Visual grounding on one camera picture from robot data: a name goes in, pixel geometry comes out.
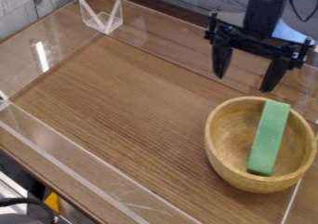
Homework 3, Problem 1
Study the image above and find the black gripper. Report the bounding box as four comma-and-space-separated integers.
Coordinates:
205, 0, 316, 93

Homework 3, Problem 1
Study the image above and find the green rectangular block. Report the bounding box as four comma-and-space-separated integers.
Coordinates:
248, 100, 292, 177

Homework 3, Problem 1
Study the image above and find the brown wooden bowl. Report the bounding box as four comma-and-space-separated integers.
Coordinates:
203, 97, 318, 193

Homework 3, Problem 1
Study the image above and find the black device with yellow label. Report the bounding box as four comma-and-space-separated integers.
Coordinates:
24, 190, 85, 224

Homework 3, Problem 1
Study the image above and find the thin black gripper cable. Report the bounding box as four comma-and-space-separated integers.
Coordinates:
288, 0, 318, 22

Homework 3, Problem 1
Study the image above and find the clear acrylic corner bracket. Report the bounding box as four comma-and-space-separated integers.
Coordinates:
79, 0, 123, 34

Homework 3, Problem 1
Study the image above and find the clear acrylic front wall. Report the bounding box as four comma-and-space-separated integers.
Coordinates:
0, 91, 201, 224

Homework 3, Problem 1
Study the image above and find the black cable lower left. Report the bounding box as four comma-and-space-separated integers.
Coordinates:
0, 197, 55, 224

